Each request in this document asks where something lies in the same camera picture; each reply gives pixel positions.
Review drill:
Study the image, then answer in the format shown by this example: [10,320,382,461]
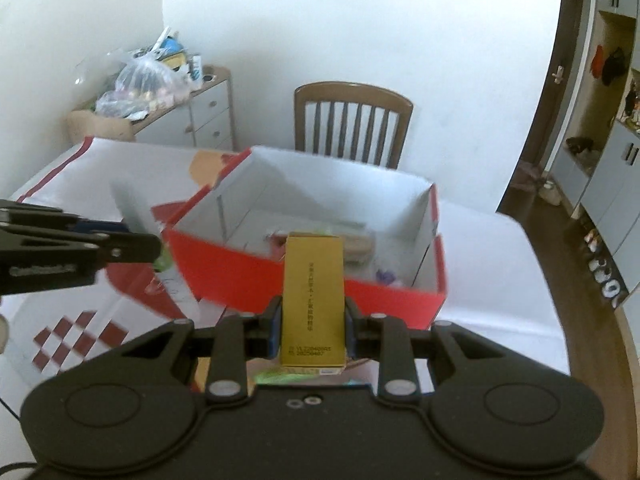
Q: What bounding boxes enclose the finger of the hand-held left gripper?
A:
[0,199,131,235]
[0,232,163,264]

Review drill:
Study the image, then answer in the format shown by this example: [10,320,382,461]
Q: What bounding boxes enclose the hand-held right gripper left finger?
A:
[120,296,284,405]

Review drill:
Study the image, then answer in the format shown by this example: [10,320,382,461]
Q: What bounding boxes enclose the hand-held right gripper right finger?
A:
[344,299,506,405]

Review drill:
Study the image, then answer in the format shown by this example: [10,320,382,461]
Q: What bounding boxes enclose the yellow carton box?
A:
[279,232,348,373]

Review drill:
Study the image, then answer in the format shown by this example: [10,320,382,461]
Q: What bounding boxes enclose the red cardboard box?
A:
[162,146,447,331]

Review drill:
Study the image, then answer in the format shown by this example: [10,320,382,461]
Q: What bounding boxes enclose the tan cardboard box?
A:
[66,110,137,143]

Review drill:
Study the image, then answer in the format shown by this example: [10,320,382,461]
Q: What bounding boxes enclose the printed table cover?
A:
[0,135,571,396]

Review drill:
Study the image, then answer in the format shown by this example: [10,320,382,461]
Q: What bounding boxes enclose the white drawer cabinet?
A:
[135,65,235,152]

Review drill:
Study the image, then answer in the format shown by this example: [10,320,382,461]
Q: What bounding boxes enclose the clear plastic bag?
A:
[95,27,193,118]

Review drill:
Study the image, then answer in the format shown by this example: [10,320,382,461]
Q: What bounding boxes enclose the doormat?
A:
[515,160,551,196]

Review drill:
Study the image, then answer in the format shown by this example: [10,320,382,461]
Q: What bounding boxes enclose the brown wooden chair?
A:
[293,81,415,170]

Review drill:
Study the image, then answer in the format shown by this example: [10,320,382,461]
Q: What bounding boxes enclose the beige slippers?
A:
[537,180,563,206]

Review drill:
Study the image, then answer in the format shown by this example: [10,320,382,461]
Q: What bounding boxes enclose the row of small shoes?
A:
[582,230,631,311]

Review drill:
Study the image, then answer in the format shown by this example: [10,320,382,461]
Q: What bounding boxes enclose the dark brown door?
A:
[542,0,598,176]

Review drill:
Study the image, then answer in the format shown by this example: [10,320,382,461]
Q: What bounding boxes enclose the black hanging hat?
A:
[601,47,626,86]

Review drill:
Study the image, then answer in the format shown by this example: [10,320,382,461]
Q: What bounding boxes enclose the grey white wall cabinet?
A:
[565,0,640,311]

